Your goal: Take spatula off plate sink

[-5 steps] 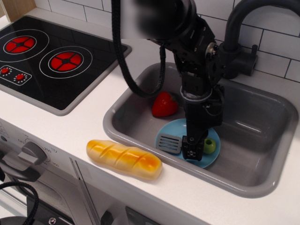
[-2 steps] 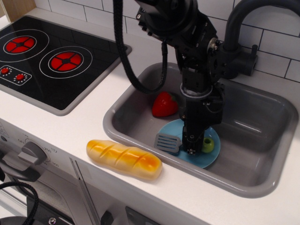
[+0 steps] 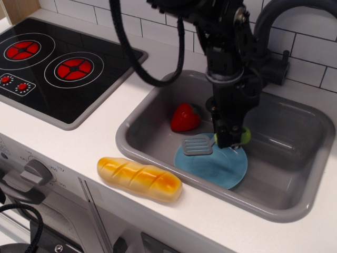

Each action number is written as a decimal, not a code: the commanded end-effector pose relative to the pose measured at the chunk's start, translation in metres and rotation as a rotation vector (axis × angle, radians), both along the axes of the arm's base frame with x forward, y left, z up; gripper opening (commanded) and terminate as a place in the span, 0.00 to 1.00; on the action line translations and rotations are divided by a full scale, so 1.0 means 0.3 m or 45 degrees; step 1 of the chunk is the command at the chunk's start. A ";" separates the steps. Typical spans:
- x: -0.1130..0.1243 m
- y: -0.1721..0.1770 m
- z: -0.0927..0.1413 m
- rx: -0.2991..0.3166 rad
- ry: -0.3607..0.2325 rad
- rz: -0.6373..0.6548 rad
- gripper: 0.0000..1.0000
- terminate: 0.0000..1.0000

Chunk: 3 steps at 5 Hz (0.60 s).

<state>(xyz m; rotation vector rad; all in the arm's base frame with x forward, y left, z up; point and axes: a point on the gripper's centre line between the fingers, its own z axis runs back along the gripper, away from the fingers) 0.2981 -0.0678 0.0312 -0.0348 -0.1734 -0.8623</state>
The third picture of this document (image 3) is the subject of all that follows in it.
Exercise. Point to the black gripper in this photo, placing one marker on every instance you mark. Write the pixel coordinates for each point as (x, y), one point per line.
(232, 99)

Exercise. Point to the grey spatula green handle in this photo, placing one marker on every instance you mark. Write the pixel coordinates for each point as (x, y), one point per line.
(202, 144)

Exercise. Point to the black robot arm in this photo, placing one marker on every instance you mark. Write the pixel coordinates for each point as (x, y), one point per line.
(225, 36)

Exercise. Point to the blue plastic plate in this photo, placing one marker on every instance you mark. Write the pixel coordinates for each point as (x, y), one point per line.
(224, 167)

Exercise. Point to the grey plastic sink basin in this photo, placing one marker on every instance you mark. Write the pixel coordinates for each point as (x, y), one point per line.
(286, 155)

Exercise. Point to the red toy strawberry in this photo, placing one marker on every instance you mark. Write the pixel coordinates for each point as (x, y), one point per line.
(185, 118)

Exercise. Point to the dark grey toy faucet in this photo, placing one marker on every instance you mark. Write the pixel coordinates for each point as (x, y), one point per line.
(274, 70)

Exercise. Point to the toy bread loaf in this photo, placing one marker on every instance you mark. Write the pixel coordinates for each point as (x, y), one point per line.
(145, 180)

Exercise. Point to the toy oven door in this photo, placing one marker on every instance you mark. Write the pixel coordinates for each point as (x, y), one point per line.
(68, 220)

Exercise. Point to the black toy stovetop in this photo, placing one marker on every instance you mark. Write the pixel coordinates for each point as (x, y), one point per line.
(58, 75)

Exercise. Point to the grey oven knob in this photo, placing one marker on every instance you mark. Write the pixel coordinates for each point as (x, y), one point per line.
(36, 173)

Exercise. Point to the wooden side panel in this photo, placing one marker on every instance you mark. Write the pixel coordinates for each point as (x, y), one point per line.
(17, 10)

